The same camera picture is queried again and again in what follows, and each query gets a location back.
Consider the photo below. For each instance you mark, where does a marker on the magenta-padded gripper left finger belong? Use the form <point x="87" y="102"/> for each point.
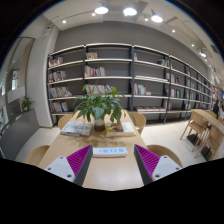
<point x="63" y="166"/>

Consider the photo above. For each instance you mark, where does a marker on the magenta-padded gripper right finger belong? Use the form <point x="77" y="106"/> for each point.
<point x="163" y="166"/>

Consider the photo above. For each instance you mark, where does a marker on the round-back wooden chair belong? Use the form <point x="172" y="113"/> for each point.
<point x="163" y="151"/>
<point x="64" y="120"/>
<point x="36" y="155"/>
<point x="140" y="121"/>

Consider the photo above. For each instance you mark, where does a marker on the thick white book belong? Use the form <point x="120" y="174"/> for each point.
<point x="76" y="128"/>

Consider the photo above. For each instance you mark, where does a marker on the white power strip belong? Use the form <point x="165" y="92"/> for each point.
<point x="110" y="152"/>

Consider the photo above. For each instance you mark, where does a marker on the yellow book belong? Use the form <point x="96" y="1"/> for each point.
<point x="120" y="135"/>

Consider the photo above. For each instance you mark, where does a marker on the slatted light wooden chair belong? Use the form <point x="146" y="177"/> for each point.
<point x="211" y="140"/>
<point x="196" y="123"/>

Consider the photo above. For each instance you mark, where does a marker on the white book with painted cover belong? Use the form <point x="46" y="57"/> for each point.
<point x="121" y="128"/>

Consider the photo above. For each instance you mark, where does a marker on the green potted plant white pot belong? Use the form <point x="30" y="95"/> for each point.
<point x="98" y="106"/>

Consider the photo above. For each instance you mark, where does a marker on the small distant potted plant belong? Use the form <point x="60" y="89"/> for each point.
<point x="26" y="103"/>

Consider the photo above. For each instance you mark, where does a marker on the grey bookshelf unit with books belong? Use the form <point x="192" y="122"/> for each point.
<point x="110" y="66"/>

